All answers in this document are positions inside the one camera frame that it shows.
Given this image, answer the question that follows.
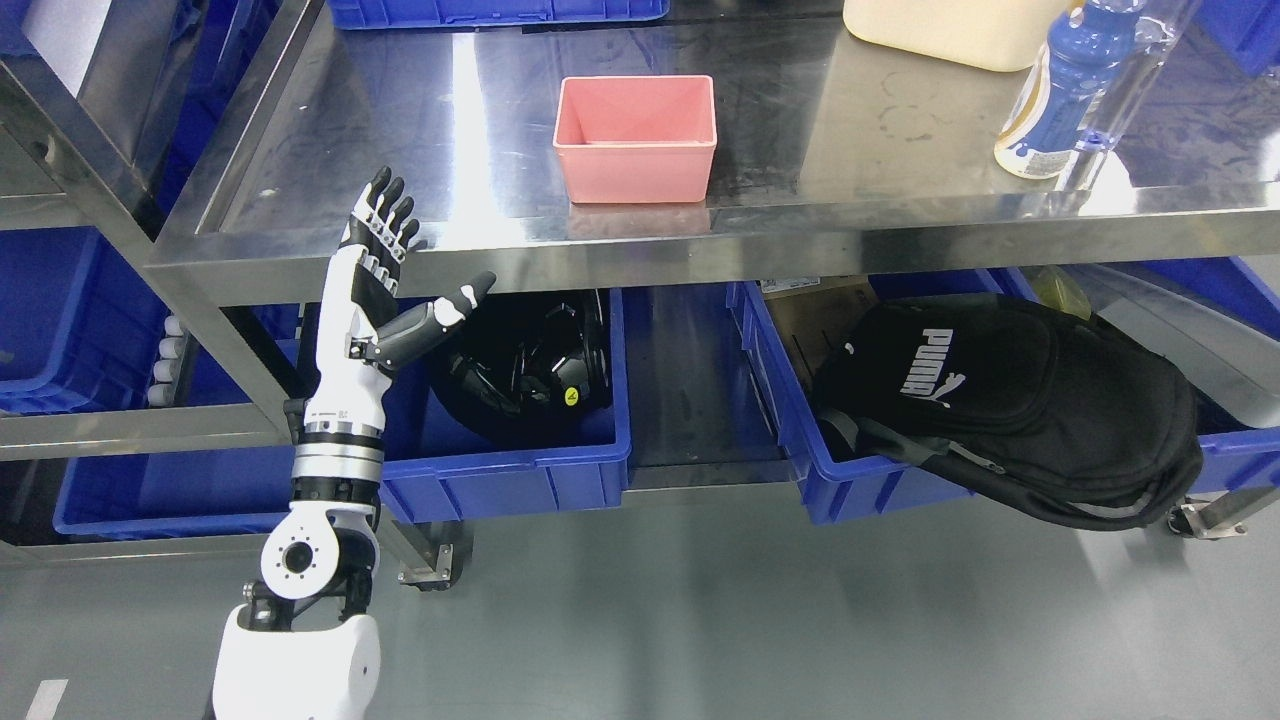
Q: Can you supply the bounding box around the clear plastic bottle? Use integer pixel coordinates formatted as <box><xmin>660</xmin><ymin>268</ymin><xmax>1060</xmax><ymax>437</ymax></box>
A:
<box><xmin>1055</xmin><ymin>1</ymin><xmax>1201</xmax><ymax>191</ymax></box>

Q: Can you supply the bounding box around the blue bin top edge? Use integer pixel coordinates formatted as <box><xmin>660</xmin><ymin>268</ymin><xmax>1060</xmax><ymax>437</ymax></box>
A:
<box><xmin>328</xmin><ymin>1</ymin><xmax>671</xmax><ymax>29</ymax></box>

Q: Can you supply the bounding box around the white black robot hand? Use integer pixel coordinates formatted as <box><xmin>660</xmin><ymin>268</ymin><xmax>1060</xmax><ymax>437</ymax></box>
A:
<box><xmin>303</xmin><ymin>167</ymin><xmax>497</xmax><ymax>436</ymax></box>

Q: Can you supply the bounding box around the black helmet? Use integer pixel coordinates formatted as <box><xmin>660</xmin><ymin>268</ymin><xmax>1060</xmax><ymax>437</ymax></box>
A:
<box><xmin>426</xmin><ymin>290</ymin><xmax>614</xmax><ymax>432</ymax></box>

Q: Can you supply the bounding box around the blue bin lower left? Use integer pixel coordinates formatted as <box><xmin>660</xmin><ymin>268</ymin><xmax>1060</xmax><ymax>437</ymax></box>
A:
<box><xmin>52</xmin><ymin>305</ymin><xmax>303</xmax><ymax>542</ymax></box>

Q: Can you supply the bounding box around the blue bin with helmet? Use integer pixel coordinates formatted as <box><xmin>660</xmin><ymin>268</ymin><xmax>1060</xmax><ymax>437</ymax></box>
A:
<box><xmin>381</xmin><ymin>290</ymin><xmax>632</xmax><ymax>521</ymax></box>

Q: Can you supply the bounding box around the stainless steel shelf rack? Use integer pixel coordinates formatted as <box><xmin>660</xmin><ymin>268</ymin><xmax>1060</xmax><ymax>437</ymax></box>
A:
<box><xmin>3</xmin><ymin>1</ymin><xmax>320</xmax><ymax>565</ymax></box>

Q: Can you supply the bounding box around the cardboard box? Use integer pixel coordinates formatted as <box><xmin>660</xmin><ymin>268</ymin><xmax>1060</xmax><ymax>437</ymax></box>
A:
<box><xmin>758</xmin><ymin>275</ymin><xmax>879</xmax><ymax>392</ymax></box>

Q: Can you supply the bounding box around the pink plastic storage box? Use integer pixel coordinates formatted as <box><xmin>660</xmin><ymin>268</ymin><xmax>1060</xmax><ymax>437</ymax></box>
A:
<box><xmin>553</xmin><ymin>76</ymin><xmax>718</xmax><ymax>204</ymax></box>

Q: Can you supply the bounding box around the blue drink bottle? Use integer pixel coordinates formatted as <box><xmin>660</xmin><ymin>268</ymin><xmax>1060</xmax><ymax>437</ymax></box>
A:
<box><xmin>993</xmin><ymin>1</ymin><xmax>1146</xmax><ymax>181</ymax></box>

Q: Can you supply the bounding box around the black Puma backpack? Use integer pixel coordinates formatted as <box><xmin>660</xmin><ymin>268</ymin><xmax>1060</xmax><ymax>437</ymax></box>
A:
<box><xmin>810</xmin><ymin>293</ymin><xmax>1204</xmax><ymax>530</ymax></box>

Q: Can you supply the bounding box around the blue bin left shelf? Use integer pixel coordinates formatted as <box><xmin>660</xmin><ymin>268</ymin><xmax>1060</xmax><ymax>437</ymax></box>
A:
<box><xmin>1</xmin><ymin>227</ymin><xmax>169</xmax><ymax>416</ymax></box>

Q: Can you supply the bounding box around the cream plastic container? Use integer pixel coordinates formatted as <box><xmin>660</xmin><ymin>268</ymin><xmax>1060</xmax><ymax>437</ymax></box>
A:
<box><xmin>844</xmin><ymin>1</ymin><xmax>1073</xmax><ymax>72</ymax></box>

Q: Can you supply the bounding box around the blue bin with backpack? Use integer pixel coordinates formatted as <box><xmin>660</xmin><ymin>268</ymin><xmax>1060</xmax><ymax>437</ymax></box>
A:
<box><xmin>724</xmin><ymin>268</ymin><xmax>1036</xmax><ymax>525</ymax></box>

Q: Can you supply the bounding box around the stainless steel table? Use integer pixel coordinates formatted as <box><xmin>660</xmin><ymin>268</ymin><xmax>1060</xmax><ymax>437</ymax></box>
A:
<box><xmin>143</xmin><ymin>0</ymin><xmax>1280</xmax><ymax>591</ymax></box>

